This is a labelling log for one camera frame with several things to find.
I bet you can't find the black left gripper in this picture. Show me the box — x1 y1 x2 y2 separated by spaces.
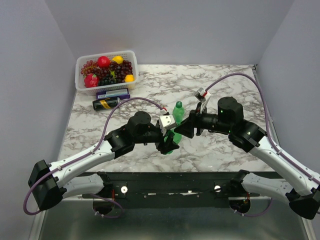
134 124 180 155

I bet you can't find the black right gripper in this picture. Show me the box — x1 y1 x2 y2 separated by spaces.
173 102 232 139

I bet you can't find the green bottle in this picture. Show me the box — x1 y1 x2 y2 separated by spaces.
172 101 185 124
164 130 182 155

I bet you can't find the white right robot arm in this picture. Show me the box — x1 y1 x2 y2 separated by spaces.
175 97 320 220

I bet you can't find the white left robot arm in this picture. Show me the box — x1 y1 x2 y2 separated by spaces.
26 111 179 211

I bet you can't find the purple flat box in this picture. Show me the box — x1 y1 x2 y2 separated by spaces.
96 88 131 100

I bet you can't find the yellow lemon front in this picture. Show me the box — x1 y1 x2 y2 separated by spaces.
124 74 135 83

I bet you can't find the yellow lemon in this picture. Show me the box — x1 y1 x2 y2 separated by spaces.
112 55 124 65
124 74 135 83

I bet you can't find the black drink can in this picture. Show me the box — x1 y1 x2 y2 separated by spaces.
92 97 121 112

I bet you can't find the dark red grape bunch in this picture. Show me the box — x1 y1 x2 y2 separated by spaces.
93 60 133 84

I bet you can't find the black grape bunch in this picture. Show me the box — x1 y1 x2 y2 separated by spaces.
98 74 117 87

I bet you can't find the white plastic basket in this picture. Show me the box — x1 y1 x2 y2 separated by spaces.
74 50 139 96

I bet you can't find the yellow lemon back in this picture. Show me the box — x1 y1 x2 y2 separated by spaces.
112 55 124 65

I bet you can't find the pink dragon fruit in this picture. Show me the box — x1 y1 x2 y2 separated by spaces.
84 73 99 88

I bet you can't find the red apple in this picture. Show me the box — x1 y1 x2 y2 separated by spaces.
97 56 111 69

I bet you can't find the red grape bunch left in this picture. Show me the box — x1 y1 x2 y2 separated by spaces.
80 60 98 77

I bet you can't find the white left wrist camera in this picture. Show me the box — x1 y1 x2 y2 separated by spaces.
159 114 177 135

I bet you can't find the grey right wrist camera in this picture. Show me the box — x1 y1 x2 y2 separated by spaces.
194 87 211 103

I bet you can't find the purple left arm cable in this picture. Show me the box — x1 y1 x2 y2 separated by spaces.
22 97 169 216

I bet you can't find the black base frame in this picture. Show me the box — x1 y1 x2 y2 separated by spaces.
97 171 247 209

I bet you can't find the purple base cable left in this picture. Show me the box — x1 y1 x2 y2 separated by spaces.
85 191 124 219

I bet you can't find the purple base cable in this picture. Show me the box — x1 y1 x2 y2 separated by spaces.
233 197 274 218
85 191 124 219

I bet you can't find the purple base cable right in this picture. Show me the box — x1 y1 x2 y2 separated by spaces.
233 197 274 218

